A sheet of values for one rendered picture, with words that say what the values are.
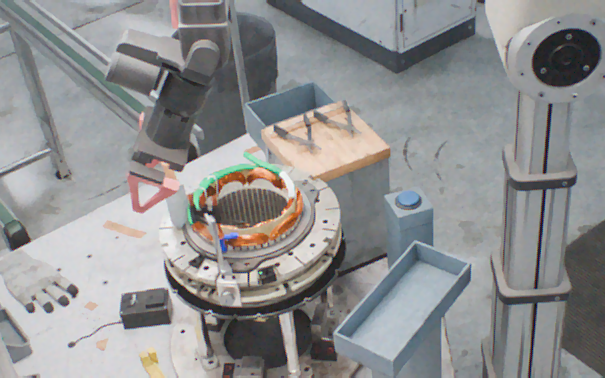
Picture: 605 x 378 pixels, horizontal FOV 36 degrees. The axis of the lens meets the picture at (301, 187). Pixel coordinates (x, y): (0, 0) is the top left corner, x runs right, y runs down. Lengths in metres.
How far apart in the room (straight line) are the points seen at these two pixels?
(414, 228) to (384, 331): 0.29
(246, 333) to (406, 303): 0.43
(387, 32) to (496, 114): 0.59
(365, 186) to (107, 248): 0.63
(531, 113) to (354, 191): 0.48
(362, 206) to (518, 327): 0.39
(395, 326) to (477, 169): 2.03
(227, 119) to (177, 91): 2.14
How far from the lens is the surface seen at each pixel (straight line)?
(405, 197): 1.71
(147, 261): 2.06
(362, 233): 1.90
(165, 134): 1.18
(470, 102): 3.85
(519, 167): 1.55
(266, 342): 1.83
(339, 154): 1.79
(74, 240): 2.17
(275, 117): 2.02
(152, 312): 1.88
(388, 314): 1.52
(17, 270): 2.12
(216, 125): 3.30
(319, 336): 1.74
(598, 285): 3.05
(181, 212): 1.61
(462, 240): 3.18
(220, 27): 1.08
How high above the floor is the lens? 2.13
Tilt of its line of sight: 38 degrees down
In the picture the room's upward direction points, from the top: 7 degrees counter-clockwise
